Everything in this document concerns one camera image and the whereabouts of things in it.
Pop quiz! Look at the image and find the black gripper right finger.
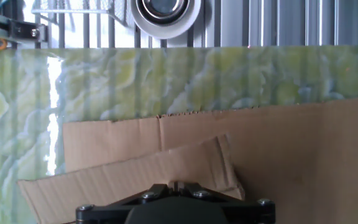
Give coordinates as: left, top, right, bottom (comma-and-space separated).
181, 182, 276, 224

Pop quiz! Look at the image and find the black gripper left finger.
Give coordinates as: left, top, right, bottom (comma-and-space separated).
76, 183, 170, 224

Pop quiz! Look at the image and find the brown cardboard box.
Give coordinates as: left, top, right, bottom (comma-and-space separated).
16, 133, 246, 224

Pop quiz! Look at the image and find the flat brown cardboard sheet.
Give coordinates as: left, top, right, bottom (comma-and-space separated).
62, 96, 358, 224

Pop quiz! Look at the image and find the green marble pattern mat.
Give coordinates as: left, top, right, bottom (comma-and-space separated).
0, 45, 358, 224

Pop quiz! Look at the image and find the white rimmed metal dish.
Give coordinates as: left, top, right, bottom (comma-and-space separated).
131, 0, 202, 40

